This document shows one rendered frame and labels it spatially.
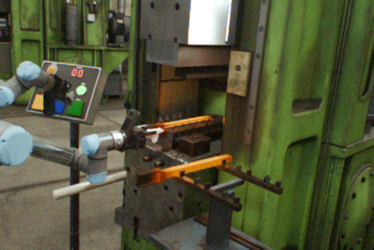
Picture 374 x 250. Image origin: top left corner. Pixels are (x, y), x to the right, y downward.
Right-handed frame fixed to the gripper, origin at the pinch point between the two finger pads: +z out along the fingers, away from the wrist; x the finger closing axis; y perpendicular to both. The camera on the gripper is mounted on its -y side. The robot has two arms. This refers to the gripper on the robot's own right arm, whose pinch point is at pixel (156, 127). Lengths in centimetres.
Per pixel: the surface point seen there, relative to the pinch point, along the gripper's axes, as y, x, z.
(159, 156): 10.8, 6.7, -3.3
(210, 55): -31.8, 7.6, 22.9
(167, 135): 2.9, 4.6, 2.7
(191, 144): 2.9, 18.9, 2.7
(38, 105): 1, -62, -23
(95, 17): -40, -438, 256
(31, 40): 1, -465, 164
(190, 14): -47.9, 12.5, 2.8
